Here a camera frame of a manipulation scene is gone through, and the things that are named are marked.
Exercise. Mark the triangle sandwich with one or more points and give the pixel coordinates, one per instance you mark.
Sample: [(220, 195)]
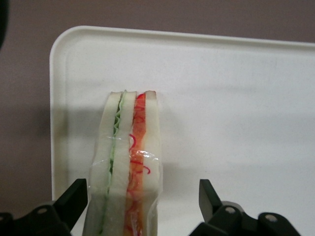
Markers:
[(118, 172)]

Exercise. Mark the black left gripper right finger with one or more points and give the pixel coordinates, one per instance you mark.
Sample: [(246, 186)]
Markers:
[(233, 221)]

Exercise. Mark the cream plastic tray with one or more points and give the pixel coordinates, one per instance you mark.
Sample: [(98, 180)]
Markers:
[(221, 110)]

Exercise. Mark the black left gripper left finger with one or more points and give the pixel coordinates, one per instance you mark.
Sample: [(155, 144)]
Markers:
[(49, 218)]

